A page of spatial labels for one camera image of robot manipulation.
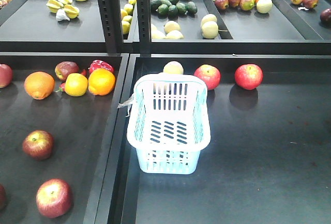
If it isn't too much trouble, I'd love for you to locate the red apple front right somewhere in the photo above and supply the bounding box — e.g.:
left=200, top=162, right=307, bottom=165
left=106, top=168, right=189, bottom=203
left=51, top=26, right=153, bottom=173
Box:
left=36, top=178, right=73, bottom=218

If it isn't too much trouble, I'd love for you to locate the yellow round fruit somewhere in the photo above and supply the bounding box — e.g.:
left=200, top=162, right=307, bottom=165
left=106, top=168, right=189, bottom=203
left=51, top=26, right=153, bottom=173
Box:
left=65, top=73, right=88, bottom=97

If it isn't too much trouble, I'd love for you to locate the red bell pepper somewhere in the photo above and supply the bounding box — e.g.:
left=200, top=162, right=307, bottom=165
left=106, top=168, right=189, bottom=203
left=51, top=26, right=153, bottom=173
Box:
left=88, top=59, right=114, bottom=73

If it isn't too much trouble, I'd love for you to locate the small red chili pepper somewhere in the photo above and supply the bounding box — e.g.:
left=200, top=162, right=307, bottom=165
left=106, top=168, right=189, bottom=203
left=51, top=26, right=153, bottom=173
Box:
left=56, top=82, right=65, bottom=92

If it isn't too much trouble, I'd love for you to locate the red apple behind basket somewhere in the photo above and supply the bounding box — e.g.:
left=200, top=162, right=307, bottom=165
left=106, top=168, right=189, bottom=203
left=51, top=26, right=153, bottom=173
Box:
left=193, top=64, right=221, bottom=91

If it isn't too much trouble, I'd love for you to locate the black wooden display stand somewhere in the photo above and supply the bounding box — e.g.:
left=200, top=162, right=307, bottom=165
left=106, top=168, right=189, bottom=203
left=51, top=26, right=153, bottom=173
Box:
left=1, top=0, right=330, bottom=223

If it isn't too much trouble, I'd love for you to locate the white garlic bulb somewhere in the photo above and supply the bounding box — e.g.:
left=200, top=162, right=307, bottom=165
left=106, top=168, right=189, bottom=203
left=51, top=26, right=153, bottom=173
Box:
left=55, top=9, right=70, bottom=22

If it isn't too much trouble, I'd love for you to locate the orange with navel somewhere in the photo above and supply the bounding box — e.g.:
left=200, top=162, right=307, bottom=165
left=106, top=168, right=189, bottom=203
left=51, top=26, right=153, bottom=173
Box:
left=24, top=71, right=55, bottom=100

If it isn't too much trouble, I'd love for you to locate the red apple middle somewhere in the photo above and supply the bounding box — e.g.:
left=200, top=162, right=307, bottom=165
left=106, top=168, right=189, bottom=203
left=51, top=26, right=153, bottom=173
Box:
left=22, top=130, right=54, bottom=160

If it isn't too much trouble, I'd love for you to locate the light blue plastic basket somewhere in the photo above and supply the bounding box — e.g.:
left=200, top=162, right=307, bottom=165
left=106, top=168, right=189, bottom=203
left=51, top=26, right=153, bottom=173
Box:
left=124, top=72, right=210, bottom=174

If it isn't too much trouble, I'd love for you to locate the red apple right tray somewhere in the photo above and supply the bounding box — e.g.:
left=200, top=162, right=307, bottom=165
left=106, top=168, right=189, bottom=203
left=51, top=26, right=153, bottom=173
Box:
left=234, top=64, right=263, bottom=91

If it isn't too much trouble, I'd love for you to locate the pink red apple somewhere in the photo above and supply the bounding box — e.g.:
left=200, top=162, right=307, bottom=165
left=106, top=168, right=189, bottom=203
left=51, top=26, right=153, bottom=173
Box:
left=0, top=64, right=13, bottom=88

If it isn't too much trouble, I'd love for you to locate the dark red apple back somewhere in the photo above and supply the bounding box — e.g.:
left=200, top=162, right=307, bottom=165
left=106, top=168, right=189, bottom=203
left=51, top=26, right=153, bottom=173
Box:
left=54, top=61, right=79, bottom=82

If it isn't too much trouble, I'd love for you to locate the red apple front left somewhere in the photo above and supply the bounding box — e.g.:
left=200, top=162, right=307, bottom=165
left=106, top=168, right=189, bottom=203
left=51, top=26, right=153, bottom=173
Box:
left=0, top=184, right=7, bottom=210

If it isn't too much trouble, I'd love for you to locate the large orange right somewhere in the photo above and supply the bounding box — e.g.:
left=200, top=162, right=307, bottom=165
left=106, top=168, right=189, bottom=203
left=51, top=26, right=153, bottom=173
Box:
left=88, top=68, right=116, bottom=96

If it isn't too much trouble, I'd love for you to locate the pale yellow apple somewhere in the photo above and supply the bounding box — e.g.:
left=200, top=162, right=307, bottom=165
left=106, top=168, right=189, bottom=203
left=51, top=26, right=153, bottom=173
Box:
left=163, top=61, right=184, bottom=74

